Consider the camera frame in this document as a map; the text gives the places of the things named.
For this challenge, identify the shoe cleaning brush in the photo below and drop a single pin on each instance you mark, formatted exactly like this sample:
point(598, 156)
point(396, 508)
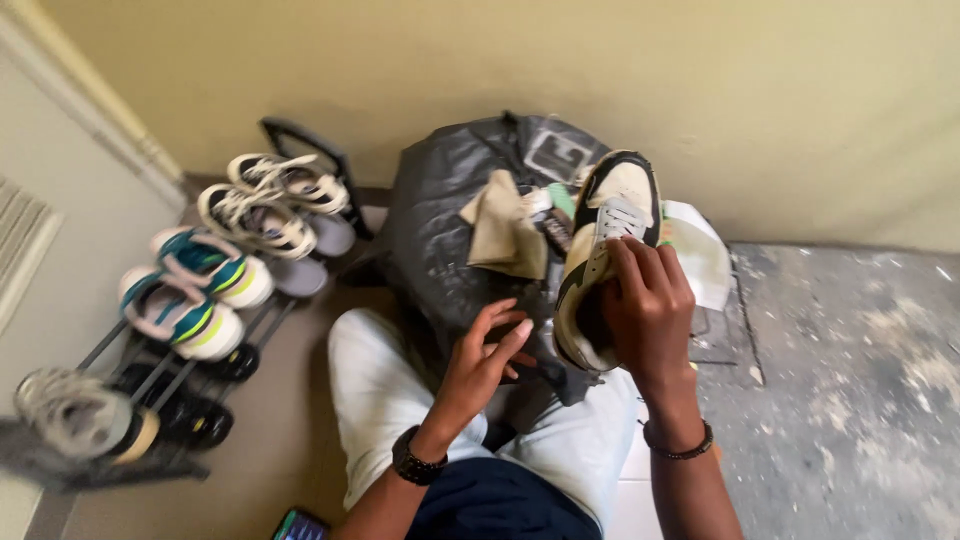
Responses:
point(556, 221)

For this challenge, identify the tan cloth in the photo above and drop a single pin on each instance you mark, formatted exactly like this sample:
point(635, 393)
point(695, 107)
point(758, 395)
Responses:
point(506, 229)

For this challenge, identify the black metal shoe rack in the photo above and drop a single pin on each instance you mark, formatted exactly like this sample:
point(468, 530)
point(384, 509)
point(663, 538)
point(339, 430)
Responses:
point(225, 330)

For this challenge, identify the person's dark blue shirt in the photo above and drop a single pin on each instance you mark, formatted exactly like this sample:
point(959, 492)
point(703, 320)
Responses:
point(502, 502)

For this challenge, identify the black wristwatch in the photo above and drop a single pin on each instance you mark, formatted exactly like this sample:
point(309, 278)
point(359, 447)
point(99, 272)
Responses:
point(414, 461)

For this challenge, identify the white door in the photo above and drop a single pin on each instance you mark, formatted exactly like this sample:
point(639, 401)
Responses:
point(52, 240)

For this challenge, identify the person's right hand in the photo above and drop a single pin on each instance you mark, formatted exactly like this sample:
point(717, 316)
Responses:
point(651, 315)

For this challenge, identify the cream and black laced sneaker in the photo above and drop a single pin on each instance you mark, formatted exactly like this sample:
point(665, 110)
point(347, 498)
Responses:
point(251, 217)
point(289, 180)

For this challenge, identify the black shoe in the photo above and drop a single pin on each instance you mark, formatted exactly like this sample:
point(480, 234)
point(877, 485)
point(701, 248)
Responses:
point(187, 416)

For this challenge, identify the black plastic bag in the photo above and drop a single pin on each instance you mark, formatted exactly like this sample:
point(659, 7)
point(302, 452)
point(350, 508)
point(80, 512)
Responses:
point(442, 225)

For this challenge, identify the teal and white running shoe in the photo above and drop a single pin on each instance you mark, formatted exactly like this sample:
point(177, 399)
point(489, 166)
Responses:
point(210, 266)
point(176, 311)

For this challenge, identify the white plastic bag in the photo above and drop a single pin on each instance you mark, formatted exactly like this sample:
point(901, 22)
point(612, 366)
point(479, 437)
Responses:
point(701, 251)

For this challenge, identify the person's right fingers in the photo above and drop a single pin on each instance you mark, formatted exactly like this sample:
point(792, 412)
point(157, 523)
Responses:
point(637, 259)

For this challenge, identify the person's light jeans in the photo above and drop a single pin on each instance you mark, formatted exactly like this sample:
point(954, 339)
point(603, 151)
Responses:
point(375, 390)

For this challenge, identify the grey sneaker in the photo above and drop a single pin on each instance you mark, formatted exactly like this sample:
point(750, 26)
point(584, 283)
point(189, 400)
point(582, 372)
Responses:
point(75, 412)

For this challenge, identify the person's left hand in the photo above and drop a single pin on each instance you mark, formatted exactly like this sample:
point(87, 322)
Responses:
point(469, 367)

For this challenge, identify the smartphone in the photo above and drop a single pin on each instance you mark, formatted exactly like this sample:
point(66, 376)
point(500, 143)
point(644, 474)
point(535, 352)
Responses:
point(298, 525)

